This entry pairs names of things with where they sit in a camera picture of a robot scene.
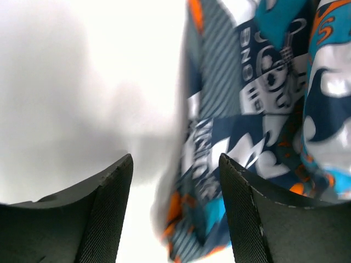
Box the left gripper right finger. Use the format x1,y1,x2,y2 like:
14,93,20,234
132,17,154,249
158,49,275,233
219,154,350,263

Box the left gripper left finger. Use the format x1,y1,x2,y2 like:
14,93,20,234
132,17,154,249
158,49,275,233
1,154,133,263

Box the patterned blue orange shorts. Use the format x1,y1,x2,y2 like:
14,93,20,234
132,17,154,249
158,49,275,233
163,1,350,262

